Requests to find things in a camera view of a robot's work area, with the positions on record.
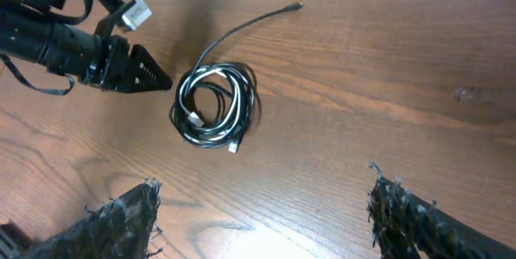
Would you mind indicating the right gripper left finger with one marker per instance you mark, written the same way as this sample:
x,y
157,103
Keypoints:
x,y
119,229

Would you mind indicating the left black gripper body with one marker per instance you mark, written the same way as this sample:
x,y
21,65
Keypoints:
x,y
108,71

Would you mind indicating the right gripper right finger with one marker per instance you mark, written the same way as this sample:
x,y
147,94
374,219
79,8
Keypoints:
x,y
405,226

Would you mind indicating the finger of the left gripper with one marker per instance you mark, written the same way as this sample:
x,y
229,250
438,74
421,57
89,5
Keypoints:
x,y
144,74

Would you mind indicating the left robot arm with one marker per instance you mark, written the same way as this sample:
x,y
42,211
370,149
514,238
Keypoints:
x,y
75,39

